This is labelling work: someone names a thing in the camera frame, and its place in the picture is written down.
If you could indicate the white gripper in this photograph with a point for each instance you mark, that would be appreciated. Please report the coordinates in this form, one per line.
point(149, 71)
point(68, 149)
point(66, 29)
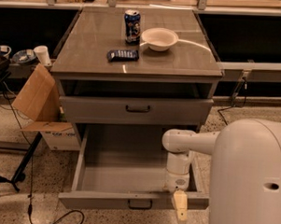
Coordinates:
point(177, 182)

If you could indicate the grey drawer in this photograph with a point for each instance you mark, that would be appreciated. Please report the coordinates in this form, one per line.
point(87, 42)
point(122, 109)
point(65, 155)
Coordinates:
point(118, 167)
point(127, 110)

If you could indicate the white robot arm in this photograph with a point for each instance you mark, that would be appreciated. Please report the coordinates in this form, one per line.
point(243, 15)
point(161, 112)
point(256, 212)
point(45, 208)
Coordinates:
point(245, 182)

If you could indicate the grey top drawer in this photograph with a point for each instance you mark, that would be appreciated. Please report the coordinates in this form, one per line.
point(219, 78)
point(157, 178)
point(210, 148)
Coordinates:
point(127, 110)

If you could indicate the grey drawer cabinet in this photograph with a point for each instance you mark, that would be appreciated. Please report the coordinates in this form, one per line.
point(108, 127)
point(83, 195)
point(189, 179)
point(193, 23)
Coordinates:
point(103, 79)

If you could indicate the dark blue snack bag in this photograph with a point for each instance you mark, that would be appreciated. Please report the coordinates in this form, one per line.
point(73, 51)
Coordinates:
point(121, 55)

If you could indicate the white paper bowl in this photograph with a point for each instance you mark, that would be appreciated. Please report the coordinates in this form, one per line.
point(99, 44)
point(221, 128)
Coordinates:
point(159, 39)

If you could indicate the black stand leg left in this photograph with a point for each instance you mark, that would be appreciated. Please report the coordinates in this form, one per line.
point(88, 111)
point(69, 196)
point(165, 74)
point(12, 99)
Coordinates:
point(19, 175)

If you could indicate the brown cardboard box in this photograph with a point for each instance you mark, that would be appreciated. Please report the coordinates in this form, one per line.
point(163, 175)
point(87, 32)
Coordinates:
point(39, 101)

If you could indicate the blue soda can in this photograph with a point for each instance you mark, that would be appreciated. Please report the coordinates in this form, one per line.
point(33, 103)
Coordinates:
point(132, 20)

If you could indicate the white paper cup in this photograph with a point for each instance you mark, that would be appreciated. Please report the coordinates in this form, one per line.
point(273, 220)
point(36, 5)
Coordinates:
point(42, 54)

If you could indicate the blue bowl near cup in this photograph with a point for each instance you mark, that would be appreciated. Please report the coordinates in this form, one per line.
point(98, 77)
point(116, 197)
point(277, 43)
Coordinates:
point(24, 57)

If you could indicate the blue bowl far left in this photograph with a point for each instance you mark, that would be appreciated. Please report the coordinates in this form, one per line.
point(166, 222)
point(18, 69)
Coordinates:
point(5, 51)

